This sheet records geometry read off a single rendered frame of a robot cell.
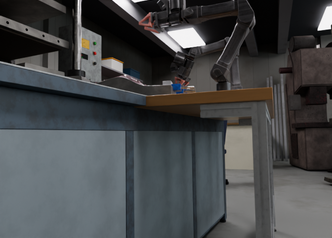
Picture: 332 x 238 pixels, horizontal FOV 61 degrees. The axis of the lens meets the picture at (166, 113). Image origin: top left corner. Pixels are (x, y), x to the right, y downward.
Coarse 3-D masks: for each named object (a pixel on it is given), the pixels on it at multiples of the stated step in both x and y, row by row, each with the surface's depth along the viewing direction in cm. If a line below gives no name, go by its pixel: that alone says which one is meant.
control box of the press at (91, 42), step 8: (64, 32) 207; (88, 32) 216; (88, 40) 215; (96, 40) 224; (88, 48) 215; (96, 48) 223; (64, 56) 206; (88, 56) 215; (96, 56) 223; (64, 64) 205; (88, 64) 214; (96, 64) 222; (64, 72) 205; (88, 72) 214; (96, 72) 222; (96, 80) 222
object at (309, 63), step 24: (288, 48) 544; (312, 48) 495; (288, 72) 534; (312, 72) 491; (288, 96) 506; (312, 96) 492; (288, 120) 562; (312, 120) 524; (312, 144) 479; (312, 168) 476
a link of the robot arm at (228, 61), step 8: (240, 24) 119; (248, 24) 118; (240, 32) 119; (248, 32) 122; (232, 40) 121; (240, 40) 120; (232, 48) 120; (224, 56) 121; (232, 56) 120; (216, 64) 121; (224, 64) 120; (224, 72) 120; (216, 80) 123
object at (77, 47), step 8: (80, 0) 191; (80, 8) 190; (80, 16) 190; (72, 24) 190; (80, 24) 190; (72, 32) 189; (80, 32) 189; (72, 40) 188; (80, 40) 189; (72, 48) 188; (80, 48) 188; (72, 56) 187; (80, 56) 188; (72, 64) 187; (80, 64) 188
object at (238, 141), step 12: (228, 132) 533; (240, 132) 525; (228, 144) 531; (240, 144) 523; (228, 156) 530; (240, 156) 522; (252, 156) 514; (228, 168) 528; (240, 168) 520; (252, 168) 513
